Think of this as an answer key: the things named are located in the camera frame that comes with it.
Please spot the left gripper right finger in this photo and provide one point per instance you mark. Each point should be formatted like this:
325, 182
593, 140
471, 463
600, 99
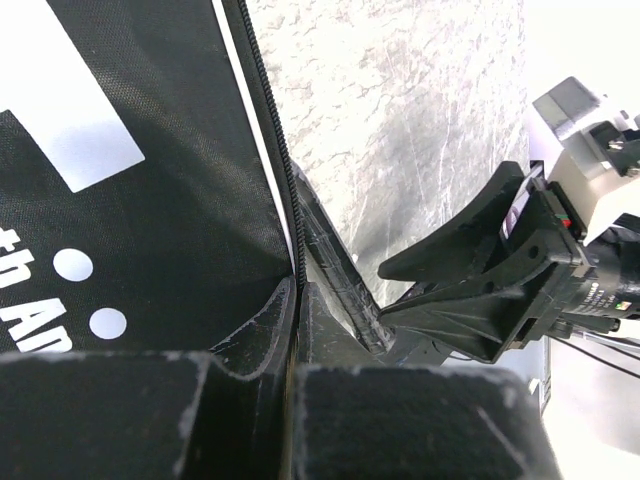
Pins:
356, 419

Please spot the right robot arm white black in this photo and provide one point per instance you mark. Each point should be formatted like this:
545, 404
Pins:
610, 292

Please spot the black racket bag SPORT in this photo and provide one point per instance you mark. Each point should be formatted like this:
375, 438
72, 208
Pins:
146, 194

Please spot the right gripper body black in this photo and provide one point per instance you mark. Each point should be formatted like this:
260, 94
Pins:
545, 267

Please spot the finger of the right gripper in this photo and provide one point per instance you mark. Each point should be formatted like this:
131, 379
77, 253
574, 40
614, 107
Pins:
465, 242
462, 315

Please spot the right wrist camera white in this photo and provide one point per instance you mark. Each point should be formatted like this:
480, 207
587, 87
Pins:
597, 168

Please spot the white badminton racket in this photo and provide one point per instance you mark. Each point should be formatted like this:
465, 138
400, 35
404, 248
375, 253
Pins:
339, 271

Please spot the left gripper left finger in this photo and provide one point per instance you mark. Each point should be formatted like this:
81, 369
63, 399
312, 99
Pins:
153, 415

